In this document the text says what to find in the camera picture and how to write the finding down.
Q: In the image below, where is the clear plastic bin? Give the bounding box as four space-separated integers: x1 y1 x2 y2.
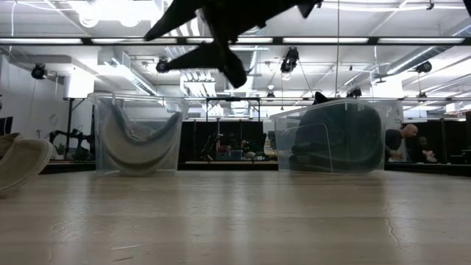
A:
87 91 189 177
269 98 405 174

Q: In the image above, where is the person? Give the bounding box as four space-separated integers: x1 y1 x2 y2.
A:
384 124 419 163
417 135 439 164

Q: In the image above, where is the dark blue cap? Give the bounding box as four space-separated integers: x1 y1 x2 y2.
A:
288 91 386 172

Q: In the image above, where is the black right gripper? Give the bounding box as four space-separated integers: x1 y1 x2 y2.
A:
143 0 325 90

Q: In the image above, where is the black overhead frame beam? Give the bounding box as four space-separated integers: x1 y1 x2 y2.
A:
0 35 471 47

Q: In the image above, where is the blue storage box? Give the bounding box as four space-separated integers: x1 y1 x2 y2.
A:
216 149 244 161

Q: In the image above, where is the thin hanging cable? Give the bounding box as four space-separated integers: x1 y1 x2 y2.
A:
336 0 341 99

